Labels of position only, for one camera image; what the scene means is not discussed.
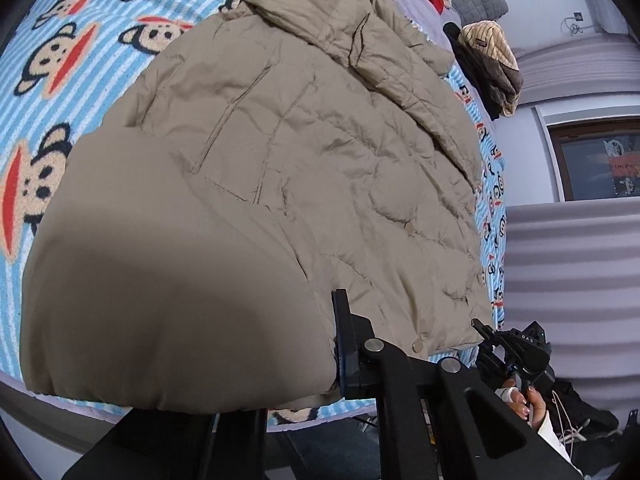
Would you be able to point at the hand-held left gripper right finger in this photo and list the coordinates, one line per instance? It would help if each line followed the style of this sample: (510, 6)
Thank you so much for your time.
(345, 365)

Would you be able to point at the person's right hand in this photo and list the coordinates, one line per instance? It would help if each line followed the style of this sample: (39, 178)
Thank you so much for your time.
(532, 407)

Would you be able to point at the beige striped garment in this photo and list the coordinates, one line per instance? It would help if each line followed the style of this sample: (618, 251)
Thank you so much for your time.
(487, 42)

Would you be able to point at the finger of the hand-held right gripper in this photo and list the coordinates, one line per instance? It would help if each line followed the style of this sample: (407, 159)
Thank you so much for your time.
(485, 332)

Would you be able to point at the person's right forearm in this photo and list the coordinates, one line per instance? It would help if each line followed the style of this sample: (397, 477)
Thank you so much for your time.
(547, 432)

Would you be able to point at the black folded garment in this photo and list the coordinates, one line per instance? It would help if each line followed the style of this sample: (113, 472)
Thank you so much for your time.
(472, 70)

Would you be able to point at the pale curtain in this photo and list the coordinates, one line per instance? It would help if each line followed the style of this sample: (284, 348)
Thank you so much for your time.
(575, 270)

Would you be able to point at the dark framed window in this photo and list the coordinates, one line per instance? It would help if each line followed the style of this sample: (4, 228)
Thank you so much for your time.
(600, 160)

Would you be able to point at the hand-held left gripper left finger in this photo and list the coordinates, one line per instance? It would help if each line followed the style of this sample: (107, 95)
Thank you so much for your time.
(200, 445)

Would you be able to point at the purple duvet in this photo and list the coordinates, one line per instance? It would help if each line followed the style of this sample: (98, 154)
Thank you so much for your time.
(395, 0)

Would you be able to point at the monkey print striped blanket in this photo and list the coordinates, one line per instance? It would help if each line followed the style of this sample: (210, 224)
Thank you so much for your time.
(75, 35)

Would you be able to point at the tan puffer jacket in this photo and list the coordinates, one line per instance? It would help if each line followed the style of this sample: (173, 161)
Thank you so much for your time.
(250, 160)

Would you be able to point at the person's blue jeans leg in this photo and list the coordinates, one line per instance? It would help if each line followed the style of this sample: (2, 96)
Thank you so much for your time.
(320, 455)

